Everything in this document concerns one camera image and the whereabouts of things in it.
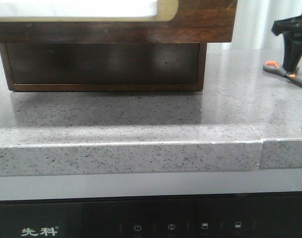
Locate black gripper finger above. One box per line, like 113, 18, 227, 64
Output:
271, 14, 302, 74

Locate orange grey handled scissors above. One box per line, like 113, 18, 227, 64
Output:
263, 61, 302, 87

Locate wooden drawer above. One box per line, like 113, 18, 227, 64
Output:
6, 44, 199, 84
0, 0, 237, 43

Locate dark wooden drawer cabinet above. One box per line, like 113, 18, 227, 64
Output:
0, 43, 206, 92

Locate black built-in kitchen appliance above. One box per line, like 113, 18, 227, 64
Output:
0, 192, 302, 238

